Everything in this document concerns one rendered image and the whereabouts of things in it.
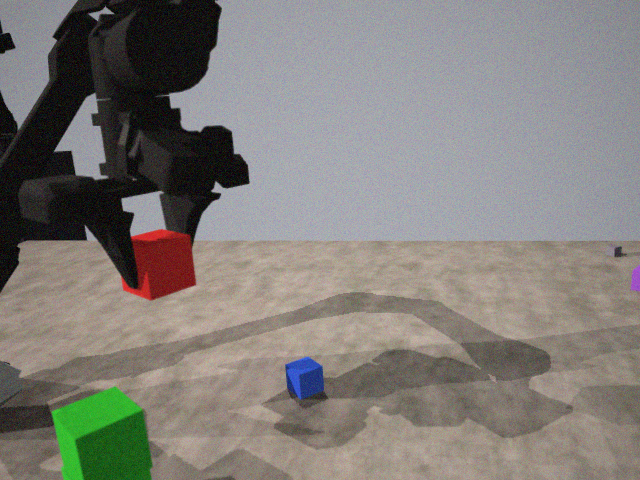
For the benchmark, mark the blue cube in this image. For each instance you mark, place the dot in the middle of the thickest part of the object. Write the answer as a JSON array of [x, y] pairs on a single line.
[[304, 377]]

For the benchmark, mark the red block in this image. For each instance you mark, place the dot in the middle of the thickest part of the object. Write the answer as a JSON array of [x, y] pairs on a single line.
[[164, 262]]

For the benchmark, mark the small purple block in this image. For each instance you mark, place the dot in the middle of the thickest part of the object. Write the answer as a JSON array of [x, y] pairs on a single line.
[[636, 279]]

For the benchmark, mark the green block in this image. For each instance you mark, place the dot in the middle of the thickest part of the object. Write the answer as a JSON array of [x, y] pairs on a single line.
[[103, 437], [145, 475]]

